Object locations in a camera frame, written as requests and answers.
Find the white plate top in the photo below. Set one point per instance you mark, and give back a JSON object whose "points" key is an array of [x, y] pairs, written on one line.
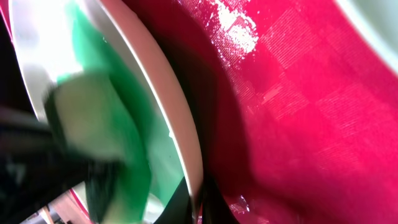
{"points": [[376, 21]]}

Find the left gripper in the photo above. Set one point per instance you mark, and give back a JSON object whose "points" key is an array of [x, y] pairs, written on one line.
{"points": [[35, 171]]}

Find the red plastic tray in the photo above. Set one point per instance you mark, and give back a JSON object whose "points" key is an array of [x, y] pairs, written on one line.
{"points": [[296, 117]]}

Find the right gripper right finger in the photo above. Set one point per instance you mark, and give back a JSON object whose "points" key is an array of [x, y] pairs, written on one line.
{"points": [[214, 208]]}

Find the green sponge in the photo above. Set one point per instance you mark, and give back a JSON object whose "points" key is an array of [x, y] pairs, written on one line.
{"points": [[106, 111]]}

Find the white plate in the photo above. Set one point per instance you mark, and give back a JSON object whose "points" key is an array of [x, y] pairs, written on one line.
{"points": [[44, 53], [376, 21]]}

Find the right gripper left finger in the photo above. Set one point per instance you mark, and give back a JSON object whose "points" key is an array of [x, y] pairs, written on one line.
{"points": [[179, 208]]}

